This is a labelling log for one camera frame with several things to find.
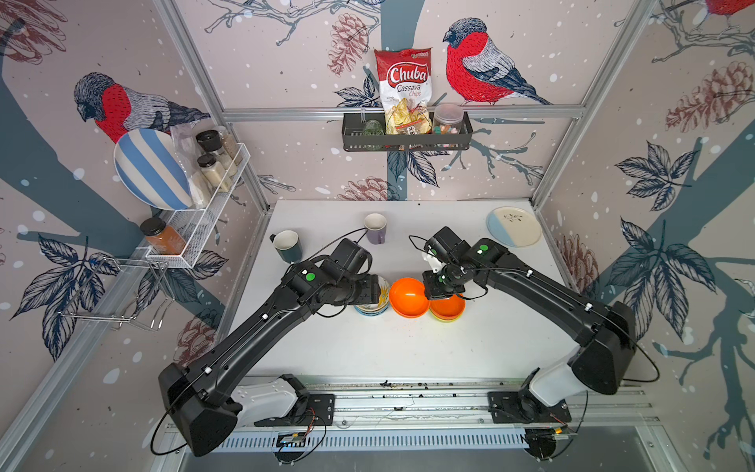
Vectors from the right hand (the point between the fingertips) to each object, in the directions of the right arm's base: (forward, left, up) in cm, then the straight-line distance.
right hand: (424, 290), depth 78 cm
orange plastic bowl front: (-2, +4, 0) cm, 5 cm away
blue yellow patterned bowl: (-1, +17, -10) cm, 20 cm away
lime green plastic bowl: (-3, -8, -13) cm, 15 cm away
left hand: (-2, +13, +6) cm, 14 cm away
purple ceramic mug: (+30, +16, -8) cm, 35 cm away
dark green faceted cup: (+20, +46, -8) cm, 50 cm away
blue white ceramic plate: (+39, -39, -17) cm, 58 cm away
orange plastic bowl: (0, -8, -12) cm, 15 cm away
